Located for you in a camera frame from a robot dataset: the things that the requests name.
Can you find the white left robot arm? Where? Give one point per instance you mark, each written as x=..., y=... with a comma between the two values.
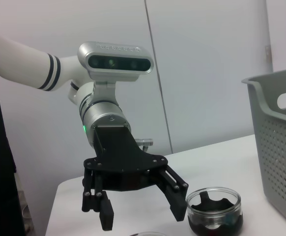
x=22, y=61

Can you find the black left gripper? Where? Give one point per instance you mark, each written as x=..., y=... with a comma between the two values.
x=118, y=159

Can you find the grey perforated storage bin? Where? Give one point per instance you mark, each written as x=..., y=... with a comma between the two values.
x=275, y=152

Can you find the glass jar with bricks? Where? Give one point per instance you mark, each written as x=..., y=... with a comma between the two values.
x=214, y=221

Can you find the glass teacup black holder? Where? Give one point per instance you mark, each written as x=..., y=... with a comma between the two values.
x=145, y=233

